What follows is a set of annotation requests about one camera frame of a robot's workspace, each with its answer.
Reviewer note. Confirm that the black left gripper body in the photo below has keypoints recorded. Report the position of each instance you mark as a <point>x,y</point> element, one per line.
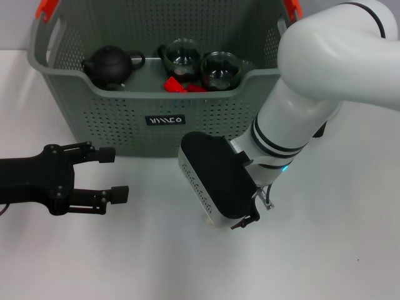
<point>37,178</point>

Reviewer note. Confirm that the glass teapot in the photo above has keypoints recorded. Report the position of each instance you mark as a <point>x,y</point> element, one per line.
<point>220,86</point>
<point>182,62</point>

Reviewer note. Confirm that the orange red sloped block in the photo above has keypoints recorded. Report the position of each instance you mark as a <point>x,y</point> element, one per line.
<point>173,85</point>

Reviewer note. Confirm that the dark red long block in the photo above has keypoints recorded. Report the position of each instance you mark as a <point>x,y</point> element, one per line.
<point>197,89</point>

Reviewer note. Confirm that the glass jar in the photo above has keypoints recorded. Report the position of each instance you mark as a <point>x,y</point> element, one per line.
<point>220,65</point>

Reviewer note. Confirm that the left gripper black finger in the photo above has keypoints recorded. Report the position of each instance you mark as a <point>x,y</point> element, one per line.
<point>106,155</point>
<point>120,193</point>

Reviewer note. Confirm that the grey perforated plastic storage basket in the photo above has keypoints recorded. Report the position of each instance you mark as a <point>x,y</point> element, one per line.
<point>125,125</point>

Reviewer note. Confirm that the black ceramic teapot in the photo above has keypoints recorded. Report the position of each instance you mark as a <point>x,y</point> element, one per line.
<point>109,65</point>

